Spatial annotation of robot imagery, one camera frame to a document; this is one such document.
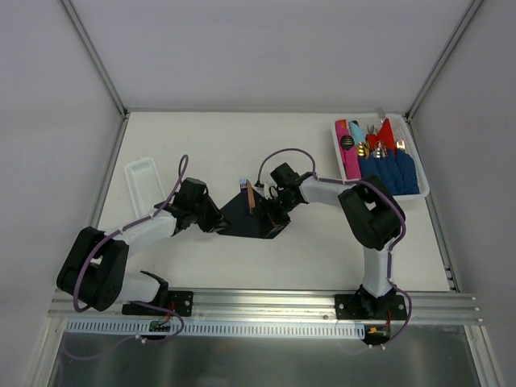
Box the dark purple fork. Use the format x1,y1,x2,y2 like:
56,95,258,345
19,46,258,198
239,178,248,194

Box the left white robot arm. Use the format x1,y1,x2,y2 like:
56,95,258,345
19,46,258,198
56,177,229,314

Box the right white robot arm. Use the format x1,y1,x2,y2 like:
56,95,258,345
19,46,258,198
250,163,406,319

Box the pink rolled napkin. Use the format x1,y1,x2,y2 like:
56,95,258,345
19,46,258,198
335,119,361,180

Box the cyan rolled napkin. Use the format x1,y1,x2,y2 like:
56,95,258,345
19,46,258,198
348,120,366,146

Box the red rolled napkin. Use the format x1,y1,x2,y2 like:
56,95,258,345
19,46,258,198
365,119,396,151

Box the small white utensil tray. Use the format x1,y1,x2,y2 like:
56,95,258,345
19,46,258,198
124,157,165,218

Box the large white basket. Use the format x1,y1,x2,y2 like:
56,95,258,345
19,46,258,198
331,114,430,202

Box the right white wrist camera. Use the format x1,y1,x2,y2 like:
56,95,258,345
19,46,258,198
254,181,278,200

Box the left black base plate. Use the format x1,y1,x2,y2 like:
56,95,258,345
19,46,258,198
122,289,194,317

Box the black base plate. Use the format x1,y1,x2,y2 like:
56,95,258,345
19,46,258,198
122,289,194,317
334,294,408,321

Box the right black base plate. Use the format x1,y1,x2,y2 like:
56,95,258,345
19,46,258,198
334,294,408,321

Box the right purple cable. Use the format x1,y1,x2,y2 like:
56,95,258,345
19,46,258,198
256,148,413,351

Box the white slotted cable duct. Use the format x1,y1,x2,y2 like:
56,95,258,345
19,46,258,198
65,318,365,340

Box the aluminium mounting rail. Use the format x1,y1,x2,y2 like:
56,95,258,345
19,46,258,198
47,285,484,326

